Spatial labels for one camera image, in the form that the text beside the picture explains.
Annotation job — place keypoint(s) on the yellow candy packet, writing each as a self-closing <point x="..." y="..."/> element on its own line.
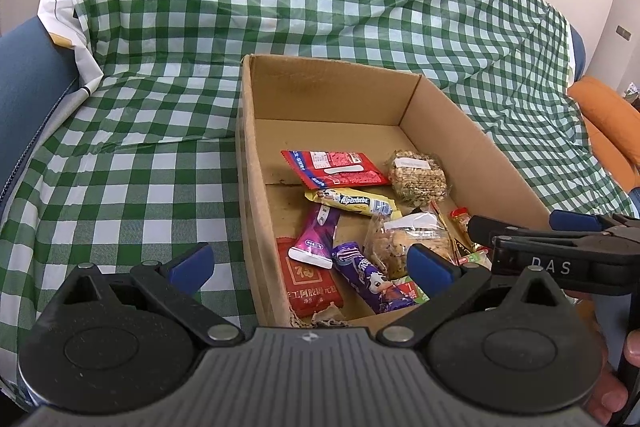
<point x="350" y="203"/>

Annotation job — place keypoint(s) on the cardboard box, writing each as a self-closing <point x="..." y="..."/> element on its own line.
<point x="325" y="107"/>

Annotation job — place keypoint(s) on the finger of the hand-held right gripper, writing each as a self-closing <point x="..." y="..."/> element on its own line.
<point x="575" y="222"/>
<point x="500" y="229"/>

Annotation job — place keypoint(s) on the purple and white packet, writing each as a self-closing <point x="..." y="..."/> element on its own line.
<point x="317" y="237"/>

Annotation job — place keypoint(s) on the orange cushion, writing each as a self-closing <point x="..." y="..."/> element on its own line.
<point x="610" y="117"/>

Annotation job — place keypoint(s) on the clear bag of nut brittle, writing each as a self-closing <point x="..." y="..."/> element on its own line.
<point x="417" y="179"/>

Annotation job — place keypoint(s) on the white printed cloth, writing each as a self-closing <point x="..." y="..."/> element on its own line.
<point x="60" y="12"/>

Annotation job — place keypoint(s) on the small orange candy bar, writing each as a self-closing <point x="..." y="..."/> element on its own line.
<point x="459" y="218"/>

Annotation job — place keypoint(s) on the blue sofa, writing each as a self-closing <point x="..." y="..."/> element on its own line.
<point x="25" y="82"/>

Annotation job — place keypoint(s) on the red packet with blue edge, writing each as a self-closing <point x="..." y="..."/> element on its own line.
<point x="340" y="167"/>

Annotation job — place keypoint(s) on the clear bag of cookies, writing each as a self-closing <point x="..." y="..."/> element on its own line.
<point x="395" y="242"/>

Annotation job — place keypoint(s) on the purple chocolate bar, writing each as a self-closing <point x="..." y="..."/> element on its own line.
<point x="370" y="282"/>

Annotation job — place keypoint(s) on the green checkered cloth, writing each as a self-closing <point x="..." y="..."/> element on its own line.
<point x="250" y="7"/>

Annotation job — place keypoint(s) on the wall switch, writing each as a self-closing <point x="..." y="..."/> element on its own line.
<point x="623" y="33"/>

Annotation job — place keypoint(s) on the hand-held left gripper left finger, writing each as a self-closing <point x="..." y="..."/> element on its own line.
<point x="192" y="264"/>

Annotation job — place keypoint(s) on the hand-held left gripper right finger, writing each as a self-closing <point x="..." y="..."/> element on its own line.
<point x="430" y="269"/>

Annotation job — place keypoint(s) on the red square packet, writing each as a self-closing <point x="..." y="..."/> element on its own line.
<point x="307" y="282"/>

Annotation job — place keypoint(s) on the person's right hand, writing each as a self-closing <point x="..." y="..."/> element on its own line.
<point x="607" y="394"/>

